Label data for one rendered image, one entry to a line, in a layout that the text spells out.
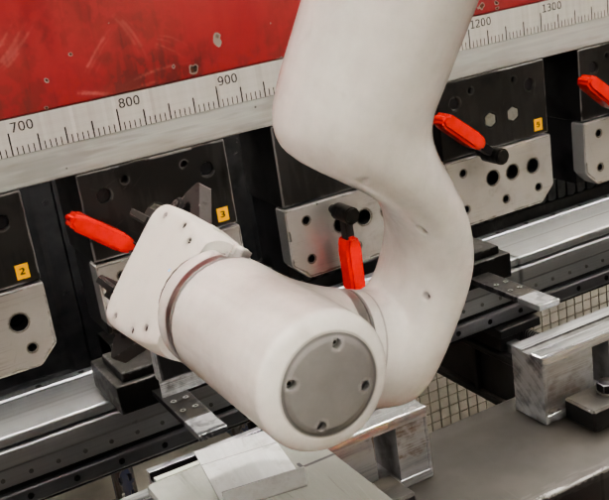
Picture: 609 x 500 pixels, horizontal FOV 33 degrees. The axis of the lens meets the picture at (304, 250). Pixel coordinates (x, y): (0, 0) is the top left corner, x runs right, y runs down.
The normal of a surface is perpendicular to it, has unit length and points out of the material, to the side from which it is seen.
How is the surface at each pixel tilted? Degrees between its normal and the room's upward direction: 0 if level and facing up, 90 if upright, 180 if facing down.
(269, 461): 0
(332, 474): 0
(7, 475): 90
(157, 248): 51
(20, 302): 90
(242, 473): 0
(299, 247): 90
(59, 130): 90
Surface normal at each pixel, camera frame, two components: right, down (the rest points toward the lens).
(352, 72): -0.21, 0.34
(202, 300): -0.66, -0.55
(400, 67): 0.24, 0.47
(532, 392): -0.87, 0.27
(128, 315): -0.80, -0.28
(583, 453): -0.14, -0.94
